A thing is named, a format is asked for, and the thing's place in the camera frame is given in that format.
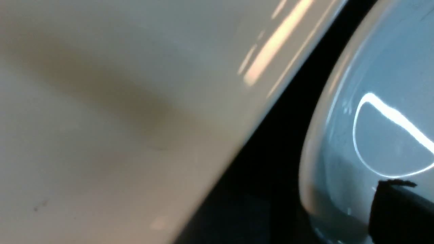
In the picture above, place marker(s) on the white rectangular rice plate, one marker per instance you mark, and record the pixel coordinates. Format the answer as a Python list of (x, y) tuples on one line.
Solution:
[(119, 116)]

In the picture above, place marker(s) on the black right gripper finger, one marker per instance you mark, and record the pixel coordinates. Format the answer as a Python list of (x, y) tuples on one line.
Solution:
[(400, 216)]

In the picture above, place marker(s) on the black serving tray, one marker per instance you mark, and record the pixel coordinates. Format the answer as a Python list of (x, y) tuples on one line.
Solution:
[(256, 201)]

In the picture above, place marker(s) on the white oval side dish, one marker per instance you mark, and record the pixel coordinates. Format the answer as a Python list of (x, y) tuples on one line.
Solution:
[(374, 121)]

